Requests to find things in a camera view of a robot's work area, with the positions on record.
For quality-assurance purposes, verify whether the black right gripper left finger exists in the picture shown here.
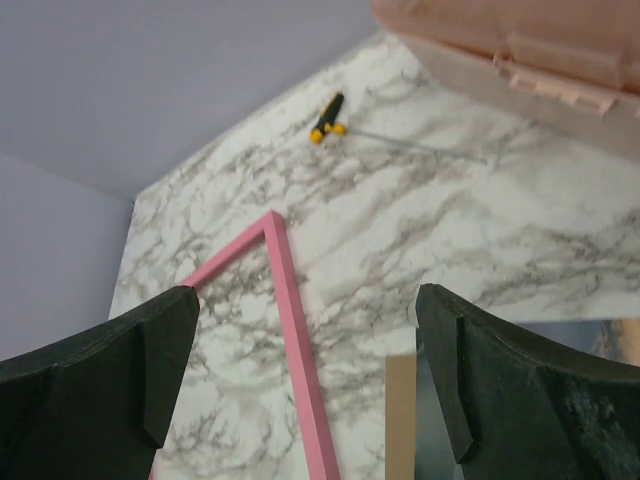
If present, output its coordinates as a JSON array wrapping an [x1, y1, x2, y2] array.
[[1, 286, 199, 479]]

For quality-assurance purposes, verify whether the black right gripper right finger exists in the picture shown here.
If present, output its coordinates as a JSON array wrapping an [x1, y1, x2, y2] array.
[[415, 284, 639, 479]]

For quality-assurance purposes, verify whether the landscape photo print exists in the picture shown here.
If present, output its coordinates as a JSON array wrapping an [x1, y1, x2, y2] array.
[[414, 318, 639, 479]]

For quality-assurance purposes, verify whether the pink wooden picture frame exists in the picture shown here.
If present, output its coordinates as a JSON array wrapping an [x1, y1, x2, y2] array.
[[179, 210, 341, 479]]

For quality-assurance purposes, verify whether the pink translucent plastic box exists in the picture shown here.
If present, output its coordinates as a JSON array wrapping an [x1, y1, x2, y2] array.
[[370, 0, 639, 159]]

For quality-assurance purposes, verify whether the brown frame backing board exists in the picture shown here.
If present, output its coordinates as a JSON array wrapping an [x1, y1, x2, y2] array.
[[385, 354, 416, 480]]

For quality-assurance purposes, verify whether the yellow black T-handle hex key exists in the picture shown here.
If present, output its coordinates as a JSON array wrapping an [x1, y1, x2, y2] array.
[[309, 91, 485, 163]]

